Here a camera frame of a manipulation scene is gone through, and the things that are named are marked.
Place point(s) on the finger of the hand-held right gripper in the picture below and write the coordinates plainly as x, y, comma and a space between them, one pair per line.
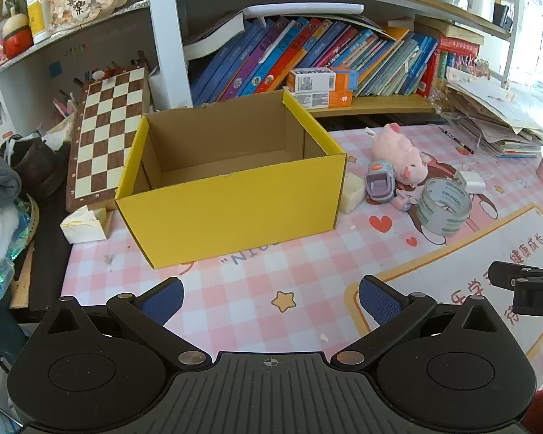
502, 273

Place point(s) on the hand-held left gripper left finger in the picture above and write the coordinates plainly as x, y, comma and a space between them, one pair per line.
163, 303

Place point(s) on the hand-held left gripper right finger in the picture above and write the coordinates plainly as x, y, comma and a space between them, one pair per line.
378, 300

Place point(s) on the clear tape roll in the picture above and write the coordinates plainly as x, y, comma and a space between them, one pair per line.
443, 225

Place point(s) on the white charger plug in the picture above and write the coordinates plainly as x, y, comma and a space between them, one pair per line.
470, 183

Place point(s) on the small pink white box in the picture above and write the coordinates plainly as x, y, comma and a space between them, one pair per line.
403, 200

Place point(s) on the plain white foam block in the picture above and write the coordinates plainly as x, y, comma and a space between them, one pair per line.
352, 194

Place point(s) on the grey purple toy car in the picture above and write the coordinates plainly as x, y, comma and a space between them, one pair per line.
379, 185

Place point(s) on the yellow cardboard box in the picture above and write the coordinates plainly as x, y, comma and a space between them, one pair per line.
235, 208

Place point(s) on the pink plush pig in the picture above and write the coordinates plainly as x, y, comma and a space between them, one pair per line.
396, 149

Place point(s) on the white round container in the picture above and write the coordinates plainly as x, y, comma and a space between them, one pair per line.
482, 2

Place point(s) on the pink cartoon desk mat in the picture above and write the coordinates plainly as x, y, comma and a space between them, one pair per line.
298, 271

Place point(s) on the dark patterned pencil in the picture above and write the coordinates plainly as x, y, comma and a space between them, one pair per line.
457, 141

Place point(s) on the stack of papers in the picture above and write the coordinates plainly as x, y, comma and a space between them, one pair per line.
493, 113

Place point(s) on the iridescent plastic bag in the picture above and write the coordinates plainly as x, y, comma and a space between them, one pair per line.
2, 271

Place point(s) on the brown white chessboard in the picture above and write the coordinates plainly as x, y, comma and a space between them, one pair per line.
104, 135

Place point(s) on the pearl bead headband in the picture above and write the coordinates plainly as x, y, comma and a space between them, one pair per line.
436, 99

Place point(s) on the brown bag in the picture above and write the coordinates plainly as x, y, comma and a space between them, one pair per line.
34, 167

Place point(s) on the orange white carton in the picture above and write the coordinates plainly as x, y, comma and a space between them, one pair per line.
321, 79

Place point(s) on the small black box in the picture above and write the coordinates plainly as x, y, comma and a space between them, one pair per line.
502, 16

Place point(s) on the white wooden bookshelf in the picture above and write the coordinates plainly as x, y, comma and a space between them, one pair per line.
167, 54

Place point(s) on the row of books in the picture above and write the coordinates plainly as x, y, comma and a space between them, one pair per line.
307, 45

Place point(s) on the red round doll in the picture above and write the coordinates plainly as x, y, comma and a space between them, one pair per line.
18, 40

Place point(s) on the white light bar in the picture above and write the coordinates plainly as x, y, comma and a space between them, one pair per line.
298, 10

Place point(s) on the white jar yellow label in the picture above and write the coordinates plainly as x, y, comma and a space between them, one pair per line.
38, 18

